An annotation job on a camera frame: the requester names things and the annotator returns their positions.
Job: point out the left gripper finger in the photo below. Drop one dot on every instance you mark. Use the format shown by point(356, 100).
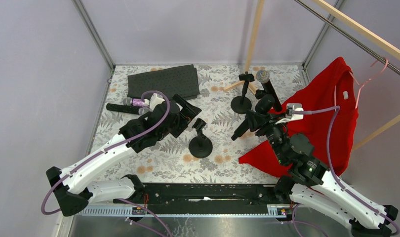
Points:
point(180, 126)
point(188, 111)

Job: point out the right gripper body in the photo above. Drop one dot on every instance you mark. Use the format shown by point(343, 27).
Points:
point(261, 120)

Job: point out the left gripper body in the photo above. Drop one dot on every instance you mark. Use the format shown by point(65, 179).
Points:
point(179, 115)

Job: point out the black mic stand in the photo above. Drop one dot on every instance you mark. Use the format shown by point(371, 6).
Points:
point(200, 146)
point(241, 104)
point(259, 94)

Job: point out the black microphone silver grille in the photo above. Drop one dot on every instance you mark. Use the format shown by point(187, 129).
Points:
point(263, 77)

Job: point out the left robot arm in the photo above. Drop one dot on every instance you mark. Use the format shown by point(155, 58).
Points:
point(74, 187)

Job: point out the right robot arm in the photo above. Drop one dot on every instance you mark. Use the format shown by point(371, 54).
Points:
point(313, 183)

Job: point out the dark grey perforated felt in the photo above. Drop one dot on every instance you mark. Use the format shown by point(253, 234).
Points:
point(181, 80)

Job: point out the purple glitter microphone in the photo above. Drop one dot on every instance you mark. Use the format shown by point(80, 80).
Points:
point(136, 102)

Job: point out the red t-shirt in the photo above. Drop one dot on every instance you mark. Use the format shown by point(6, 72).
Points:
point(331, 137)

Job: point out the pink clothes hanger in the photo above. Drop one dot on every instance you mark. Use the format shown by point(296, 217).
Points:
point(361, 85)

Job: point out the metal hanging rod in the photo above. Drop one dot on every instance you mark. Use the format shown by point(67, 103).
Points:
point(349, 37)

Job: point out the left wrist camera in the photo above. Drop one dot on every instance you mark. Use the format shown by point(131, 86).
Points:
point(153, 101)

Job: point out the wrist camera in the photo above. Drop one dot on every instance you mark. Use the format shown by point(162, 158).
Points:
point(153, 101)
point(292, 113)

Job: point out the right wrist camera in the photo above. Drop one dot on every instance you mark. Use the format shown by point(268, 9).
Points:
point(292, 113)

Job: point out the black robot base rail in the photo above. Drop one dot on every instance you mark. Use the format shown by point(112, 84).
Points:
point(209, 199)

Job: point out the wooden clothes rack frame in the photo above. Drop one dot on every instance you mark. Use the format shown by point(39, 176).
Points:
point(289, 32)

